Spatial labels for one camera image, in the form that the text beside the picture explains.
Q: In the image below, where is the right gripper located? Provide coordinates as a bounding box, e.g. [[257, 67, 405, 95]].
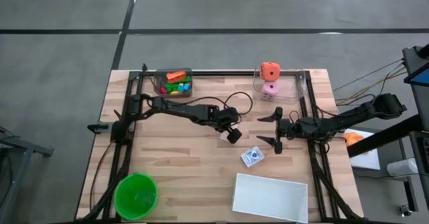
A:
[[255, 106, 293, 156]]

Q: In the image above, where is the blue white card pack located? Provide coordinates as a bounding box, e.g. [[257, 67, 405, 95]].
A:
[[240, 145, 265, 169]]

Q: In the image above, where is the pink foam die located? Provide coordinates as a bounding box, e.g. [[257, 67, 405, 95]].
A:
[[261, 80, 280, 97]]

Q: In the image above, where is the orange foam die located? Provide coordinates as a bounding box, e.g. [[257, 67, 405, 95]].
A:
[[259, 61, 282, 82]]

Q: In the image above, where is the clear plastic bin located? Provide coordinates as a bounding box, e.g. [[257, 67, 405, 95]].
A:
[[252, 66, 307, 105]]

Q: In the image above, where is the white perforated basket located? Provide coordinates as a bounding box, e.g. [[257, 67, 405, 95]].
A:
[[231, 172, 310, 224]]

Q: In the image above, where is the grey translucent plastic bin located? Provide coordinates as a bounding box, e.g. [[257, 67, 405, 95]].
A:
[[153, 67, 194, 99]]

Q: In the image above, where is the orange object on board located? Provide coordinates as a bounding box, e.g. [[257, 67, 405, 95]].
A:
[[343, 131, 369, 148]]

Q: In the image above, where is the white board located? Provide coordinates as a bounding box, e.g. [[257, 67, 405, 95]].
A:
[[343, 127, 381, 171]]

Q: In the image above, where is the black diagonal support beam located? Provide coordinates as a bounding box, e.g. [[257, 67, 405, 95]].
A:
[[347, 114, 424, 158]]

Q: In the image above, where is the green plastic bucket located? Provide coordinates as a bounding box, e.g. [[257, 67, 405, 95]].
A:
[[113, 172, 160, 222]]

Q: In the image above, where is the white paper towel roll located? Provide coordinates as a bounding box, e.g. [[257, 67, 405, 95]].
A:
[[386, 157, 420, 178]]

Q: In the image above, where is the black monitor stand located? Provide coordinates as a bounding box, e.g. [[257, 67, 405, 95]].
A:
[[402, 44, 429, 215]]

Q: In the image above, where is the grey side table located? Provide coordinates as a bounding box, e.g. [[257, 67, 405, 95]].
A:
[[0, 129, 55, 224]]

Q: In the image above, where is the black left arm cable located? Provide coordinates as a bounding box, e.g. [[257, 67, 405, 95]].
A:
[[180, 91, 254, 117]]

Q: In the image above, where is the black aluminium table frame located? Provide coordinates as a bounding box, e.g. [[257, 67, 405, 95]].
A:
[[78, 62, 362, 222]]

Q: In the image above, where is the bundle of thin cables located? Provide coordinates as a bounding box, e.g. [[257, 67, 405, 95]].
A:
[[332, 58, 407, 106]]

